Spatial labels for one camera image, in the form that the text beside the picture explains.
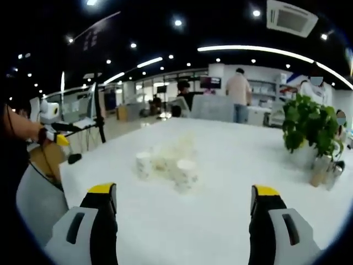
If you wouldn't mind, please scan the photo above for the patterned white paper cup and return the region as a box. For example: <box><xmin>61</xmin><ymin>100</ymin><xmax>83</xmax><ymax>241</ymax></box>
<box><xmin>173</xmin><ymin>159</ymin><xmax>200</xmax><ymax>194</ymax></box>
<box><xmin>135</xmin><ymin>152</ymin><xmax>153</xmax><ymax>181</ymax></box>

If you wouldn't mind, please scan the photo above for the clear bottle with brown liquid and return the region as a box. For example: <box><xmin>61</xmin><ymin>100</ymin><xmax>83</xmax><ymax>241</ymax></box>
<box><xmin>309</xmin><ymin>154</ymin><xmax>329</xmax><ymax>188</ymax></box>

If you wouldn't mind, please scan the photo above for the brown wooden chair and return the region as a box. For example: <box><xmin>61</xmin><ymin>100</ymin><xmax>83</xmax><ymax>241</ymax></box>
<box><xmin>28</xmin><ymin>140</ymin><xmax>67</xmax><ymax>184</ymax></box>

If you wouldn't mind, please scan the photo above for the ceiling air conditioner unit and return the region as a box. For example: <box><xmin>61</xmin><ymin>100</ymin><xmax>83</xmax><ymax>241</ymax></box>
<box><xmin>265</xmin><ymin>0</ymin><xmax>319</xmax><ymax>39</ymax></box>

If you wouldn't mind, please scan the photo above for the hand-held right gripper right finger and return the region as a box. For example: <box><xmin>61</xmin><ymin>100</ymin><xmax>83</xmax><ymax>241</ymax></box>
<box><xmin>248</xmin><ymin>184</ymin><xmax>322</xmax><ymax>265</ymax></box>

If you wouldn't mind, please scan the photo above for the black stand pole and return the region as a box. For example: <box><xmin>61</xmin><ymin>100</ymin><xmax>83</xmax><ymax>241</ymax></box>
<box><xmin>93</xmin><ymin>72</ymin><xmax>107</xmax><ymax>144</ymax></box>

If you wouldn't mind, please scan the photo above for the pile of paper cups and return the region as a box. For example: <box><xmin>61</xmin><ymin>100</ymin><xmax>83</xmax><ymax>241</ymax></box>
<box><xmin>151</xmin><ymin>130</ymin><xmax>199</xmax><ymax>180</ymax></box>

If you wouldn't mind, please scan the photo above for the grey chair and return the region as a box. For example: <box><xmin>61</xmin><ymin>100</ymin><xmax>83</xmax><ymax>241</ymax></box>
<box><xmin>15</xmin><ymin>162</ymin><xmax>69</xmax><ymax>251</ymax></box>

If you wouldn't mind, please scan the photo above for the small black object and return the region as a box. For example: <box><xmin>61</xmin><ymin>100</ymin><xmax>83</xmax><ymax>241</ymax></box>
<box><xmin>67</xmin><ymin>153</ymin><xmax>83</xmax><ymax>165</ymax></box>

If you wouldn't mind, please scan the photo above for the long ceiling light strip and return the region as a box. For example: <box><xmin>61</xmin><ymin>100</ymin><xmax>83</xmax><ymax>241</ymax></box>
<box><xmin>196</xmin><ymin>45</ymin><xmax>315</xmax><ymax>63</ymax></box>

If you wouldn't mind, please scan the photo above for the green potted plant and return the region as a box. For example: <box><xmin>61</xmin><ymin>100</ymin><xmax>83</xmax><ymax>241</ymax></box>
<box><xmin>281</xmin><ymin>93</ymin><xmax>346</xmax><ymax>169</ymax></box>

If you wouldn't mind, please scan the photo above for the grey office partition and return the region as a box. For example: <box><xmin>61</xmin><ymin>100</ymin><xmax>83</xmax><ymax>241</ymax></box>
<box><xmin>190</xmin><ymin>96</ymin><xmax>235</xmax><ymax>122</ymax></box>

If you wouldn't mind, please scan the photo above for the white table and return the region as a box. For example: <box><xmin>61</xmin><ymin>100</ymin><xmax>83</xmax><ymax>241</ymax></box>
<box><xmin>59</xmin><ymin>116</ymin><xmax>353</xmax><ymax>265</ymax></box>

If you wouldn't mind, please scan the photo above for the wall screen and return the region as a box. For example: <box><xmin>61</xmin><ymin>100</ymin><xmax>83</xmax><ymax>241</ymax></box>
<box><xmin>199</xmin><ymin>76</ymin><xmax>223</xmax><ymax>90</ymax></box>

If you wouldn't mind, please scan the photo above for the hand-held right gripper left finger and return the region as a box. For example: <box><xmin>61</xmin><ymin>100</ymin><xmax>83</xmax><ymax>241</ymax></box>
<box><xmin>44</xmin><ymin>182</ymin><xmax>119</xmax><ymax>265</ymax></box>

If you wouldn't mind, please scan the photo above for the clear bottle with dark cap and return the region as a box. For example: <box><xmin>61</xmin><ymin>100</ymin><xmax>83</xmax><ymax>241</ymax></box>
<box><xmin>325</xmin><ymin>160</ymin><xmax>346</xmax><ymax>192</ymax></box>

